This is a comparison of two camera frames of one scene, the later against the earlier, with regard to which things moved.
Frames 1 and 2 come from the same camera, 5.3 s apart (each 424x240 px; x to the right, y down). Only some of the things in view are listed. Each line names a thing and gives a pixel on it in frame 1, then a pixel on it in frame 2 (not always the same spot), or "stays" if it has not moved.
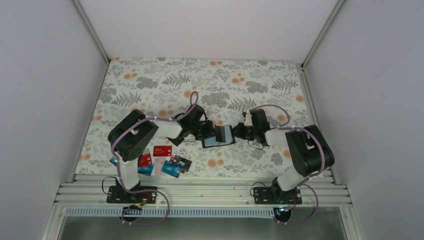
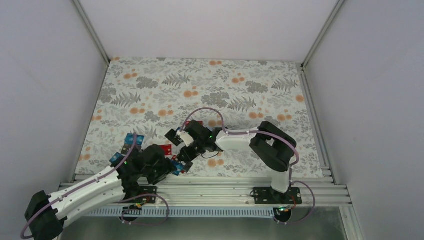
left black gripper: x=209 y=129 -> x=166 y=169
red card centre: x=162 y=151 stays
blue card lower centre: x=171 y=168 stays
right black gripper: x=238 y=131 -> x=190 y=157
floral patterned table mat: x=225 y=90 stays
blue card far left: x=113 y=160 stays
